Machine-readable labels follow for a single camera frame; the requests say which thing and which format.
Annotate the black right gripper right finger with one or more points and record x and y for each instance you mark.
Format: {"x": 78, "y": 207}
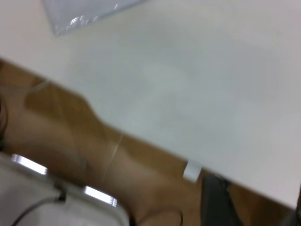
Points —
{"x": 295, "y": 214}

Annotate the white robot base platform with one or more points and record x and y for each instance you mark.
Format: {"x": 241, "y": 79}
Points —
{"x": 47, "y": 202}

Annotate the clear zip bag red strip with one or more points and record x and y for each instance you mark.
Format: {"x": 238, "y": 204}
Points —
{"x": 77, "y": 11}

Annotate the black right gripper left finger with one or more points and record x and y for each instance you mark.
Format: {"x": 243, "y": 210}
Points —
{"x": 216, "y": 204}

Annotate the white table bracket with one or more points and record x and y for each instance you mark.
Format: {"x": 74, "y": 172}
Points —
{"x": 192, "y": 170}

